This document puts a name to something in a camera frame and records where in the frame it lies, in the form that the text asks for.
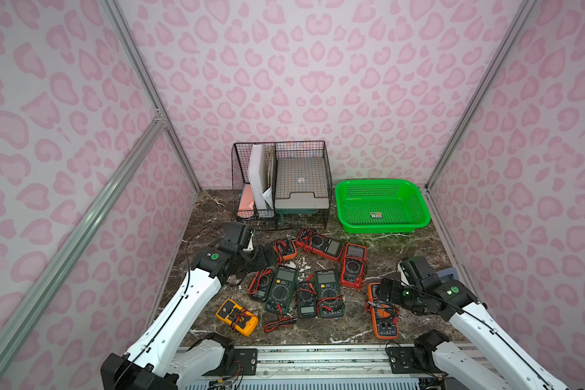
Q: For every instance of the red wide multimeter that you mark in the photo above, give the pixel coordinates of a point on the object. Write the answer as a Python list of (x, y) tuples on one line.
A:
[(314, 242)]

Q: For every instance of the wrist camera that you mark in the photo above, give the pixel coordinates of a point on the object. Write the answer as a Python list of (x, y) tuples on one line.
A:
[(237, 237), (419, 273)]

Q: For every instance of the orange multimeter tall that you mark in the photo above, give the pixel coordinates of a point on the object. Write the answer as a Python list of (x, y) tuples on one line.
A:
[(384, 317)]

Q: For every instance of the yellow multimeter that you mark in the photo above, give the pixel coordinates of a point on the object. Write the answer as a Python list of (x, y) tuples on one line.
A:
[(237, 317)]

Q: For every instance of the small dark multimeter left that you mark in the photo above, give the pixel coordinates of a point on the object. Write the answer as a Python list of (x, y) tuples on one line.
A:
[(260, 285)]

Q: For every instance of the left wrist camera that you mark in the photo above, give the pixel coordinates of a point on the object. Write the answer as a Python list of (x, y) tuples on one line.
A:
[(237, 237)]

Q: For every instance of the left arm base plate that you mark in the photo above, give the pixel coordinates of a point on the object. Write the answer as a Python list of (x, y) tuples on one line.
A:
[(240, 361)]

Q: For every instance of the small dark multimeter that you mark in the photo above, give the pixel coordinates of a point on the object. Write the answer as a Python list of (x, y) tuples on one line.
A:
[(306, 297), (260, 285)]

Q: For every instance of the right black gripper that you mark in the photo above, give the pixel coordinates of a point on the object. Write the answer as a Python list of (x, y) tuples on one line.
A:
[(392, 292)]

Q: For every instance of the pink notebook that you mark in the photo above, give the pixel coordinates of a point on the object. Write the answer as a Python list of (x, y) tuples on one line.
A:
[(246, 204)]

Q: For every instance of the green plastic basket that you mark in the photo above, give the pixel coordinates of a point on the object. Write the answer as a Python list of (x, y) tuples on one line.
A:
[(400, 201)]

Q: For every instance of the black wire desk organizer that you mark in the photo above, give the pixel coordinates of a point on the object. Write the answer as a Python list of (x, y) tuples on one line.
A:
[(283, 219)]

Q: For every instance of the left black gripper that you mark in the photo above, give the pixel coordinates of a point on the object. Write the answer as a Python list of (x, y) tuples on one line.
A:
[(253, 258)]

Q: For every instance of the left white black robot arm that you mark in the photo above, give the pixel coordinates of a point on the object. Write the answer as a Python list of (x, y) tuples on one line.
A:
[(152, 362)]

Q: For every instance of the small dark multimeter centre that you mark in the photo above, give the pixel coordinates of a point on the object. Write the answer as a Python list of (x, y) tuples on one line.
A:
[(306, 297)]

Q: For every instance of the white upright folder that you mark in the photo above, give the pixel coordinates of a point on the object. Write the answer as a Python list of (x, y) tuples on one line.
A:
[(259, 176)]

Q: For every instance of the aluminium front rail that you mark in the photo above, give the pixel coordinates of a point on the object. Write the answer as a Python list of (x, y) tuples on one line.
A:
[(299, 364)]

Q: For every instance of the green multimeter right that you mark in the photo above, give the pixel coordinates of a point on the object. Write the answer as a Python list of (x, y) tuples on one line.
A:
[(330, 302)]

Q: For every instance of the large green multimeter left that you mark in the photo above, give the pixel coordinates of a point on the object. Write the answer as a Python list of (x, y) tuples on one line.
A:
[(282, 290)]

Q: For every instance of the red small Delixi multimeter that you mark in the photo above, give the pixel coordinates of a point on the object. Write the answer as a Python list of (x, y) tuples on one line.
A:
[(353, 266)]

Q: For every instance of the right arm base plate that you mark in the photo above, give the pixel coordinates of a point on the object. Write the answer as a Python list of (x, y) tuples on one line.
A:
[(409, 360)]

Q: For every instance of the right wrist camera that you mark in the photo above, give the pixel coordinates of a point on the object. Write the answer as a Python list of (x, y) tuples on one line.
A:
[(419, 273)]

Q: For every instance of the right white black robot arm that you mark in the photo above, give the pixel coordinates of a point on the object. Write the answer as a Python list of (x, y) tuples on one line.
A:
[(513, 368)]

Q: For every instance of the orange wide multimeter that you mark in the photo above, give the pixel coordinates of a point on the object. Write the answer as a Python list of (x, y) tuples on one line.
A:
[(286, 250)]

